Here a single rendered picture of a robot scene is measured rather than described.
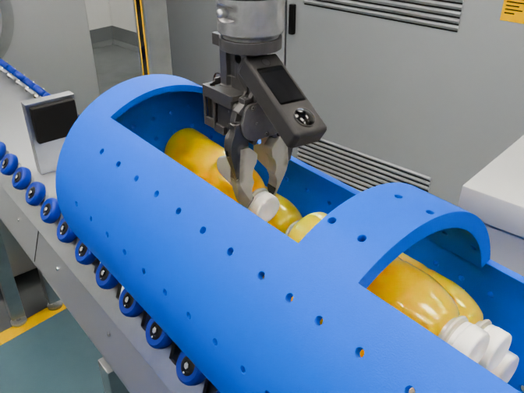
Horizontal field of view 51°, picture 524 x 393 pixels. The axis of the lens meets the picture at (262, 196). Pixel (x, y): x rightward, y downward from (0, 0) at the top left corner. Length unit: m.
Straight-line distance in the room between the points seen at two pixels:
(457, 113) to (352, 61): 0.46
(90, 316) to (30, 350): 1.28
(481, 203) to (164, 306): 0.39
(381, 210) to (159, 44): 1.03
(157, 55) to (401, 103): 1.04
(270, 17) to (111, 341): 0.52
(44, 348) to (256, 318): 1.76
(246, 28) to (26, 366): 1.71
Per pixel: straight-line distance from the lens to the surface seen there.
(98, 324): 0.90
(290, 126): 0.57
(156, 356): 0.76
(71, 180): 0.72
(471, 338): 0.46
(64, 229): 0.95
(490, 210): 0.69
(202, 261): 0.50
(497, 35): 1.93
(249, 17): 0.59
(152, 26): 1.39
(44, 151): 1.21
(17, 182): 1.14
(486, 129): 2.01
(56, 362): 2.11
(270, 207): 0.70
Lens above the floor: 1.47
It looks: 31 degrees down
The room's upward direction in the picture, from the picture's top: straight up
